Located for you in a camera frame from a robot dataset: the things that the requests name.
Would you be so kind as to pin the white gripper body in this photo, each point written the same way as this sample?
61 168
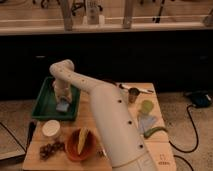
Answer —
62 91

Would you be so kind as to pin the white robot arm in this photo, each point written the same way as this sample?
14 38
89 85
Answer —
123 144

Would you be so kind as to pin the green plastic tray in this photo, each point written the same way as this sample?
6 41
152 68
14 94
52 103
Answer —
45 105

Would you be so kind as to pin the white cup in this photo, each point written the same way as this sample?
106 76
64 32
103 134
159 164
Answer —
51 129

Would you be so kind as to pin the yellow banana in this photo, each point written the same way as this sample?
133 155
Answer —
82 139

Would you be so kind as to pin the orange bowl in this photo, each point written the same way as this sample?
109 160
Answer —
71 146

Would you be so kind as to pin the dark grapes bunch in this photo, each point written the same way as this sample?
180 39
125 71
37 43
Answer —
48 150

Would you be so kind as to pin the small metal cup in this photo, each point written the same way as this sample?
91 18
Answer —
133 94

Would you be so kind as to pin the blue cloth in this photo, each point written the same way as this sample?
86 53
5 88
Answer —
145 122

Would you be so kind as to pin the green cucumber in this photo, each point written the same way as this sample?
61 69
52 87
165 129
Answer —
151 131

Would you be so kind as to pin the black blue device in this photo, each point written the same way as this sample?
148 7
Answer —
200 99

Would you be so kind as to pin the black handled knife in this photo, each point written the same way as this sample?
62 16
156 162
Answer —
142 90

